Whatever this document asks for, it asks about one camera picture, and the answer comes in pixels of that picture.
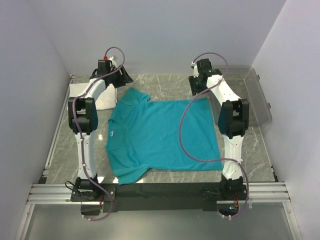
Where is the clear plastic bin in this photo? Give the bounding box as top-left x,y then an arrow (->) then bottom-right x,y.
207,65 -> 272,128

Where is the teal t shirt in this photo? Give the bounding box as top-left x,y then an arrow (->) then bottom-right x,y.
106,87 -> 223,185

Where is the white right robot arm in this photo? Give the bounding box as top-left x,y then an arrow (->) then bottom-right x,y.
188,58 -> 250,199

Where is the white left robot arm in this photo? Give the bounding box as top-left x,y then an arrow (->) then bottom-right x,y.
67,56 -> 133,201

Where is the folded white t shirt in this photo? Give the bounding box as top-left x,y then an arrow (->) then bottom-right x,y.
69,83 -> 117,111

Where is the black base crossbar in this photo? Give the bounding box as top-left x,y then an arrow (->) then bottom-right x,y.
70,182 -> 248,213

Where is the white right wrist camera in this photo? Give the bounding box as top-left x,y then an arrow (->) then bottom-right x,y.
191,61 -> 199,78

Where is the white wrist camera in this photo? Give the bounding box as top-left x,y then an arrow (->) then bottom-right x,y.
103,55 -> 121,75
191,61 -> 199,78

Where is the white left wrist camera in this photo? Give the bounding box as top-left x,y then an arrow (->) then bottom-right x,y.
103,55 -> 121,75

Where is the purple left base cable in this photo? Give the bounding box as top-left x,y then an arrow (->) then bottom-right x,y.
83,189 -> 116,222

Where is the aluminium frame rail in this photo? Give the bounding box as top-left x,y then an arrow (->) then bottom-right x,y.
26,182 -> 291,205

